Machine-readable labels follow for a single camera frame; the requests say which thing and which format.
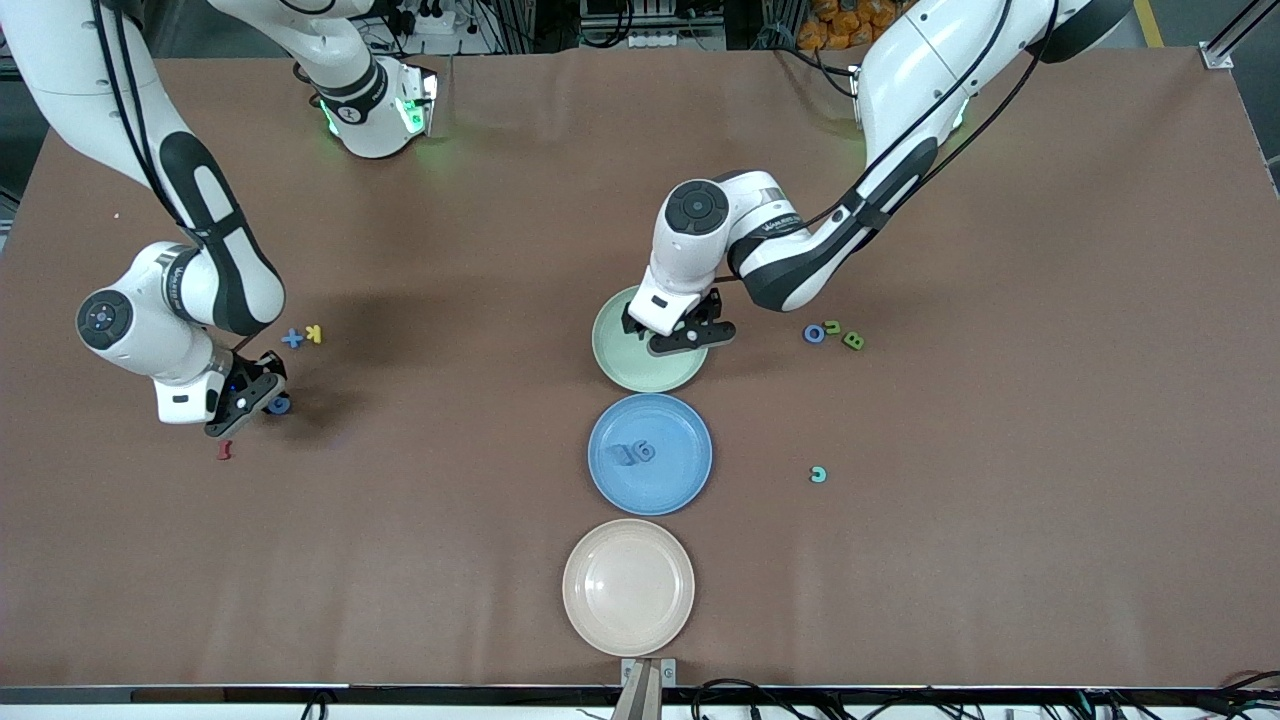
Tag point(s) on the tan camera post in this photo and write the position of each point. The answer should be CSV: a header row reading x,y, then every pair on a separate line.
x,y
640,700

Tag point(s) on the blue foam bar piece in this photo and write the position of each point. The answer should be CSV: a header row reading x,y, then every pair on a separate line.
x,y
620,456

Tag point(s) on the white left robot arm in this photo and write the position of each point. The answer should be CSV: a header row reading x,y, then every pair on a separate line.
x,y
900,70

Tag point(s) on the blue foam capital G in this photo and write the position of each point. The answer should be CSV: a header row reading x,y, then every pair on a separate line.
x,y
283,407

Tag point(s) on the white power strip with plugs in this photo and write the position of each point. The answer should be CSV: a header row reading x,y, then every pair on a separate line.
x,y
435,22

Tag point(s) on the grey metal mount bracket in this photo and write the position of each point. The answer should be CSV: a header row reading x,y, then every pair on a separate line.
x,y
668,672

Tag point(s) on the brown table cover sheet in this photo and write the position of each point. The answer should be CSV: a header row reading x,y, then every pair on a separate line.
x,y
450,600

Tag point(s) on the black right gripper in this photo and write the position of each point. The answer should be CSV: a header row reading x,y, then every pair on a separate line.
x,y
262,369

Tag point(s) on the beige plate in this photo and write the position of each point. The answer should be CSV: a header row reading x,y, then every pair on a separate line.
x,y
628,587

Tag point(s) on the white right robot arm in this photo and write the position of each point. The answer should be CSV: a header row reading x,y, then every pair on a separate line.
x,y
130,340

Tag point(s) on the blue foam letter O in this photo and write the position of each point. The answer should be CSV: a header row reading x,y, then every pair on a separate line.
x,y
806,334

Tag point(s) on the blue foam lowercase g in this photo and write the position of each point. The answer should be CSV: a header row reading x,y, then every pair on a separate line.
x,y
648,455

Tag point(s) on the green foam letter B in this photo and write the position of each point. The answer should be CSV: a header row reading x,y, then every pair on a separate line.
x,y
853,341

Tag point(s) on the blue plate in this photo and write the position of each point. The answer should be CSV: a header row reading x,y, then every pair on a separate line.
x,y
670,480

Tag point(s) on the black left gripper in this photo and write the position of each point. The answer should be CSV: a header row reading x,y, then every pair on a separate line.
x,y
632,322

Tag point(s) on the black equipment behind table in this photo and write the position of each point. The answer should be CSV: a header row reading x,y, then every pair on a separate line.
x,y
600,15

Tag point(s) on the aluminium frame extrusion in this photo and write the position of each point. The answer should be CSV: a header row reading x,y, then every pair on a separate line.
x,y
1222,55

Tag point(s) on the blue foam plus sign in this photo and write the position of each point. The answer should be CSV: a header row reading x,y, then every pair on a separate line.
x,y
292,339

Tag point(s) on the pale green plate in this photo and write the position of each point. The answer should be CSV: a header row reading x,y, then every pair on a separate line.
x,y
640,370

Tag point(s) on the pile of orange objects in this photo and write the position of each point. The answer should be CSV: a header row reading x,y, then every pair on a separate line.
x,y
840,25

